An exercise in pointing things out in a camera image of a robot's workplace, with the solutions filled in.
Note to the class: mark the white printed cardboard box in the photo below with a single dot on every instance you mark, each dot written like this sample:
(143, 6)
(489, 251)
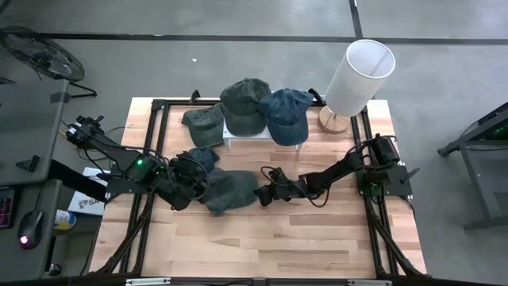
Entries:
(85, 204)

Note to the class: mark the white shade wooden base lamp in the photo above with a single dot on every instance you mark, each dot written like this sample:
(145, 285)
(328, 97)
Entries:
(357, 87)

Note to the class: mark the silver aluminium bracket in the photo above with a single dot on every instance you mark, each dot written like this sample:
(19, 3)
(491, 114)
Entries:
(147, 281)
(369, 283)

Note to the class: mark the white perforated metal shelf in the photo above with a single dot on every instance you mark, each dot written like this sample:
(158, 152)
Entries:
(248, 137)

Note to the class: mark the black computer mouse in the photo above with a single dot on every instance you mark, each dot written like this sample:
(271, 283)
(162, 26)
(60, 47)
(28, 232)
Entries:
(31, 228)

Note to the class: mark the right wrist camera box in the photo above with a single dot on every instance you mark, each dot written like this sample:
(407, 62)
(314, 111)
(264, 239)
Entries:
(275, 173)

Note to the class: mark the small black round knob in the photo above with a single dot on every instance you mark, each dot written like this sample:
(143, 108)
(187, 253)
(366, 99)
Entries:
(55, 270)

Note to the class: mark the black floor fan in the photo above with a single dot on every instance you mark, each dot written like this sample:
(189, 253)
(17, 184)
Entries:
(43, 55)

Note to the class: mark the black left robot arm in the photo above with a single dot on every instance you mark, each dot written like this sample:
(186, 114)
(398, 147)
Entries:
(119, 153)

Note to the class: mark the dark green baseball cap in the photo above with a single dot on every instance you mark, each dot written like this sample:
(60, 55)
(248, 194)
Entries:
(204, 127)
(242, 107)
(232, 190)

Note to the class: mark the small grey desk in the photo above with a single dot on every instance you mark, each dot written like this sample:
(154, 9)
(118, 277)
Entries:
(24, 262)

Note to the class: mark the grey metal stand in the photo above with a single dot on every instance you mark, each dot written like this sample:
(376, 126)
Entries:
(476, 186)

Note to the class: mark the black clamp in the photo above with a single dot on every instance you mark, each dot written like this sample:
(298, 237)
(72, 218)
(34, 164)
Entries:
(195, 96)
(317, 96)

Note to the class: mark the small black bracket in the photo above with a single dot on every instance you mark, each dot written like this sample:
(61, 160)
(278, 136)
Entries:
(29, 163)

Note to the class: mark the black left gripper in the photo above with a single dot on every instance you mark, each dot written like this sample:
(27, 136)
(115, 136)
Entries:
(184, 178)

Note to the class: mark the blue denim baseball cap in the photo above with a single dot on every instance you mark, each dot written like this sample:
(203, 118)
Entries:
(285, 119)
(206, 157)

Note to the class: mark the dark blue cloth garment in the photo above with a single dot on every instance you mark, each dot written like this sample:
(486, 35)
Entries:
(158, 104)

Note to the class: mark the black computer with green lights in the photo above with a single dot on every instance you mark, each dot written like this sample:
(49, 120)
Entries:
(499, 133)

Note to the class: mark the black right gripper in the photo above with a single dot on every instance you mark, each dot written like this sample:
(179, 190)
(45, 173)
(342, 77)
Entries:
(293, 188)

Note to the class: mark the black keyboard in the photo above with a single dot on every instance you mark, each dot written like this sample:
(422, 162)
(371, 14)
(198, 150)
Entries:
(6, 208)

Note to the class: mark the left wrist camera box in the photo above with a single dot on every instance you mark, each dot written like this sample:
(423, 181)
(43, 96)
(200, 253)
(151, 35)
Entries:
(200, 186)

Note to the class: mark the large grey desk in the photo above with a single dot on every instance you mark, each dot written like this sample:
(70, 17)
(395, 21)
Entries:
(28, 127)

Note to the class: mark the white and yellow can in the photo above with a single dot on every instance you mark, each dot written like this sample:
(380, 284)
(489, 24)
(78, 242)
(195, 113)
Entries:
(63, 219)

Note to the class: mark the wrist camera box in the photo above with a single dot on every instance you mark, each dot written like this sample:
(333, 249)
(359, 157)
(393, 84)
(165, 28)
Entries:
(200, 186)
(275, 173)

